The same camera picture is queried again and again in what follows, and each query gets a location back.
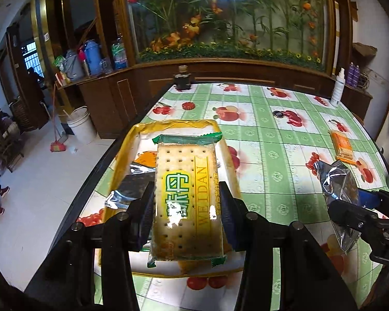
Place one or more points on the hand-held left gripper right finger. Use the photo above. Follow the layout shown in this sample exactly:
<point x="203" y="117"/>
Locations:
<point x="228" y="220"/>

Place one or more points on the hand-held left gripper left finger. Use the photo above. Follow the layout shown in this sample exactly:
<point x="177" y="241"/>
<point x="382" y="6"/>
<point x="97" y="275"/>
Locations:
<point x="147" y="215"/>

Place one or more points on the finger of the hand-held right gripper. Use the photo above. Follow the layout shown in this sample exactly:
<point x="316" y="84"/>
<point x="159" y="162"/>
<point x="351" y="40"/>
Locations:
<point x="368" y="198"/>
<point x="350" y="215"/>

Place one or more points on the large silver snack packet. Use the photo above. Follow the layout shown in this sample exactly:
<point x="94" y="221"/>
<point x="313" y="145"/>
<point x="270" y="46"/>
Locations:
<point x="133" y="188"/>

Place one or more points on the small silver snack packet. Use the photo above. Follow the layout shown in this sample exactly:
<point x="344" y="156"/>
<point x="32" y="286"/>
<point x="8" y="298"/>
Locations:
<point x="338" y="184"/>

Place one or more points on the green-edged cracker packet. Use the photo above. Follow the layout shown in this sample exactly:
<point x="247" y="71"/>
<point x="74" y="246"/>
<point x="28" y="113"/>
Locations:
<point x="184" y="184"/>

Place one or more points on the orange snack packet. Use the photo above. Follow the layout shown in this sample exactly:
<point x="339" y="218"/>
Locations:
<point x="146" y="160"/>

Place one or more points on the white foam box yellow tape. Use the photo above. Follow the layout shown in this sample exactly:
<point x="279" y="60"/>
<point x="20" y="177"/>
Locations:
<point x="181" y="125"/>

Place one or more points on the orange cracker packet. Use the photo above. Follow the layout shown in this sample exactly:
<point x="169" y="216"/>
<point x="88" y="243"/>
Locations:
<point x="342" y="144"/>

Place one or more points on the green fruit print tablecloth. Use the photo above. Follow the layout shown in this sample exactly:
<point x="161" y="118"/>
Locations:
<point x="272" y="168"/>

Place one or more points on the white bucket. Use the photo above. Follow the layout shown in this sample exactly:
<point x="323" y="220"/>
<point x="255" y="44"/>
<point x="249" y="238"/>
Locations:
<point x="81" y="124"/>

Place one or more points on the white spray bottle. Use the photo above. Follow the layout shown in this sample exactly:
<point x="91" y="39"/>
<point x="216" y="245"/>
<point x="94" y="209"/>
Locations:
<point x="337" y="87"/>

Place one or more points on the purple bottle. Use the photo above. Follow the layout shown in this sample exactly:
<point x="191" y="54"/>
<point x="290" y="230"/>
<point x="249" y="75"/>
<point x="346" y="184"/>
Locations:
<point x="357" y="77"/>
<point x="351" y="76"/>

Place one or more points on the red broom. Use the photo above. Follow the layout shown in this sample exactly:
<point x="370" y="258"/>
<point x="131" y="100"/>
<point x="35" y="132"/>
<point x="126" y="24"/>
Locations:
<point x="56" y="126"/>

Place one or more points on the small black bottle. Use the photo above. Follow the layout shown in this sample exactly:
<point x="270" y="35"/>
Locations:
<point x="182" y="79"/>

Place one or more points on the glass cup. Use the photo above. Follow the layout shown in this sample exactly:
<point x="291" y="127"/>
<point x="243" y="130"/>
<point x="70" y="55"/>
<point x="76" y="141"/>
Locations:
<point x="105" y="65"/>

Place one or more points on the clear water bottle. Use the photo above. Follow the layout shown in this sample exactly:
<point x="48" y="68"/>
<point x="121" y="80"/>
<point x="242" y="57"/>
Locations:
<point x="119" y="53"/>

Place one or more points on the red thermos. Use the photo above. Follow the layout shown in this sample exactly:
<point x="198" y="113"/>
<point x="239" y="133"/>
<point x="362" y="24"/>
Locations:
<point x="82" y="61"/>

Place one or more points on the blue thermos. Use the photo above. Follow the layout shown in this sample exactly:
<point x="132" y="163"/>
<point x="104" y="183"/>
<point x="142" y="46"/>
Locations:
<point x="91" y="56"/>

